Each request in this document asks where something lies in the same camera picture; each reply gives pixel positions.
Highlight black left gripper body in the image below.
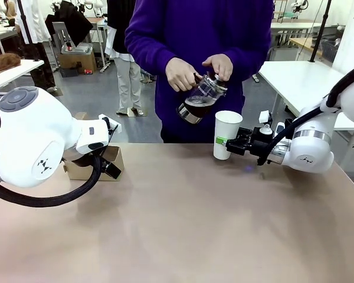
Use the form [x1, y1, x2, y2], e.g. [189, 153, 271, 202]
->
[101, 159, 122, 180]

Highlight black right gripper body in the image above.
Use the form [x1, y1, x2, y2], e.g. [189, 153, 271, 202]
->
[245, 127, 280, 159]

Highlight white paper cup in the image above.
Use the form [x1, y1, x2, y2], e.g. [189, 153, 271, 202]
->
[213, 110, 244, 161]

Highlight brown cardboard cup carrier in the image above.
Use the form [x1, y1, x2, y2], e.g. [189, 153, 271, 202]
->
[63, 111, 125, 181]

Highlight glass french press pitcher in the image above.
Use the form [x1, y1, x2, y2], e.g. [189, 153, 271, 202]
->
[176, 73, 227, 124]

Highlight person's right forearm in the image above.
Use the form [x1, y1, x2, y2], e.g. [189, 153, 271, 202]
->
[124, 17, 195, 77]

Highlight person's left forearm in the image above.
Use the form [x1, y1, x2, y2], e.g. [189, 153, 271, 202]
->
[224, 35, 274, 81]

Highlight person's left hand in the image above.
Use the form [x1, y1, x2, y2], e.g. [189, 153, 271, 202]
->
[201, 54, 234, 82]

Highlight person's right hand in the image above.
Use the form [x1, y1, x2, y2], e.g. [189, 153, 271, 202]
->
[165, 56, 204, 93]

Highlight person's dark trousers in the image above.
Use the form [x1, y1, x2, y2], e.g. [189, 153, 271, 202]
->
[160, 117, 216, 144]

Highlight large white table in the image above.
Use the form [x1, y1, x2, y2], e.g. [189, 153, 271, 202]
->
[258, 60, 354, 132]

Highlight bystander in white trousers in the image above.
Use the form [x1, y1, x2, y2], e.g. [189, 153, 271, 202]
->
[104, 0, 144, 116]

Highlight purple sweater torso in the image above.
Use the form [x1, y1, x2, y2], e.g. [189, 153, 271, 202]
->
[124, 0, 274, 144]

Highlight brown cardboard box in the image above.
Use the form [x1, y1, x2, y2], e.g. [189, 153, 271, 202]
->
[58, 51, 97, 74]

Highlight white tray on box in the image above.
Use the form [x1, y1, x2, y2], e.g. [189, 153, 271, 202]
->
[61, 42, 94, 55]

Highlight black stand pole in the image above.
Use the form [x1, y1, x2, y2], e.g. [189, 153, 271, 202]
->
[309, 0, 333, 62]

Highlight white table with brown fur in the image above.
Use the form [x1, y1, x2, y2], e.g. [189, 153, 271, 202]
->
[0, 58, 45, 96]

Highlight brown furry pile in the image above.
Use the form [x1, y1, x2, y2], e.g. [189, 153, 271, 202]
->
[0, 52, 21, 76]

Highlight black hanging cloth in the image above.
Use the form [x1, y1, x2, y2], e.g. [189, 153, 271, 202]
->
[44, 0, 94, 48]

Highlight bystander in white coat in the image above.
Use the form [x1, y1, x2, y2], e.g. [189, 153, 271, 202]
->
[14, 0, 57, 92]

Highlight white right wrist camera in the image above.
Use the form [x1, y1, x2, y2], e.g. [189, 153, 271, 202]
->
[258, 110, 274, 137]

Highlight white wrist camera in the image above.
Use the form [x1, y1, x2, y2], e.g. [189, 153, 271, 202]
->
[99, 114, 123, 134]
[258, 110, 274, 137]

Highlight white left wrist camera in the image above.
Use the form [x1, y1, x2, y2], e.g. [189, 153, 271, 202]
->
[99, 114, 123, 134]

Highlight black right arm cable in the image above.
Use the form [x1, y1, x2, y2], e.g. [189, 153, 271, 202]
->
[257, 61, 354, 166]

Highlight black wire basket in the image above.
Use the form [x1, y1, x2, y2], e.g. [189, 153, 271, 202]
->
[321, 38, 345, 63]

